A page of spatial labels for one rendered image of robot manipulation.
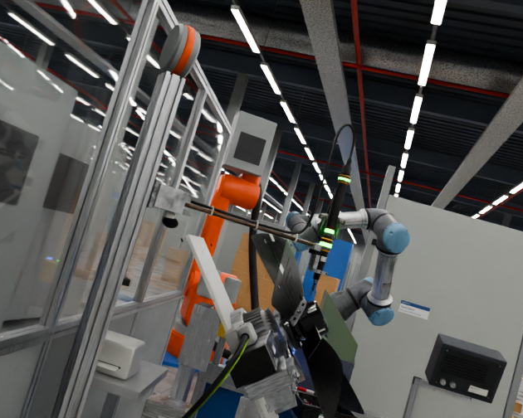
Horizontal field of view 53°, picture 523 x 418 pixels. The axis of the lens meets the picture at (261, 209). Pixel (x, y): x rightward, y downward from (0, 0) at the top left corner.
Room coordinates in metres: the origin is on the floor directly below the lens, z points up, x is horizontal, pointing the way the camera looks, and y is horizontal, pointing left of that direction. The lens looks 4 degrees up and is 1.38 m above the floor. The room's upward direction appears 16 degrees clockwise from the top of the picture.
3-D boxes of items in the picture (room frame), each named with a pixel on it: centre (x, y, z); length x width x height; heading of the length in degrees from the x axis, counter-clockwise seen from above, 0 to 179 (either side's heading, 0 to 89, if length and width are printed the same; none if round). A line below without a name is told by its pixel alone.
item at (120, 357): (1.76, 0.34, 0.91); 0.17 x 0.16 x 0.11; 85
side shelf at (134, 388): (1.84, 0.30, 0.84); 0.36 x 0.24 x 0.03; 175
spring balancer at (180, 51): (1.54, 0.37, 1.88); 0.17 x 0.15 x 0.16; 175
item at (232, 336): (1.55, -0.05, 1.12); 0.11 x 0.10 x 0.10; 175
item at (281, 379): (1.56, -0.16, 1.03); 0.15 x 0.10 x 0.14; 85
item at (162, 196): (1.59, 0.29, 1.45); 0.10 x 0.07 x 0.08; 120
